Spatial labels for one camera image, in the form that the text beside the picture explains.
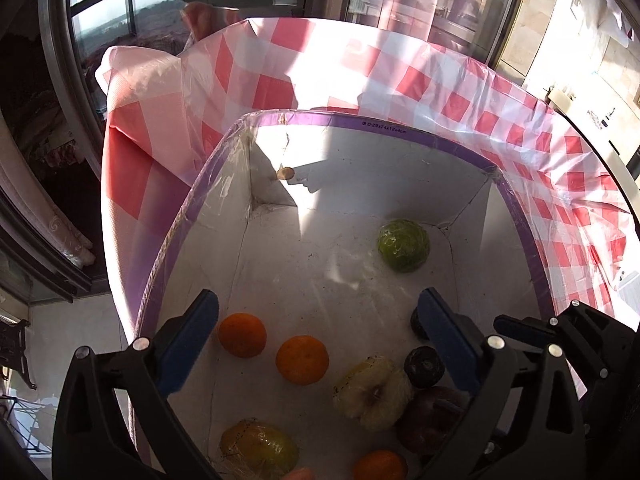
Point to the green lime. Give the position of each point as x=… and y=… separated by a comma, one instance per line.
x=403, y=245

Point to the small dark date fruit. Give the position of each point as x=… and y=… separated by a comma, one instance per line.
x=424, y=367

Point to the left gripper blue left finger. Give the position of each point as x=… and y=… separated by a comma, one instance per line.
x=91, y=440

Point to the green apple half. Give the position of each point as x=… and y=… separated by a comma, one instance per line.
x=252, y=449

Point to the large dark red apple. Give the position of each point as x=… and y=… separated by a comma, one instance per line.
x=428, y=419

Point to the yellow apple half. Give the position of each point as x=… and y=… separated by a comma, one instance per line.
x=375, y=393

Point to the red white checkered tablecloth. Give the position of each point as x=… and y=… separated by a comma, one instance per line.
x=167, y=113

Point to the small orange mandarin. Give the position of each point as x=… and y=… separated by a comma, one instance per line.
x=242, y=335

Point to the purple cardboard box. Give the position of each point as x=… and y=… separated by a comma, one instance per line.
x=282, y=223

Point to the person left hand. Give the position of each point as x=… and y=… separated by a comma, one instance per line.
x=300, y=474

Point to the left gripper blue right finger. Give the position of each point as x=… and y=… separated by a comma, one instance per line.
x=523, y=420

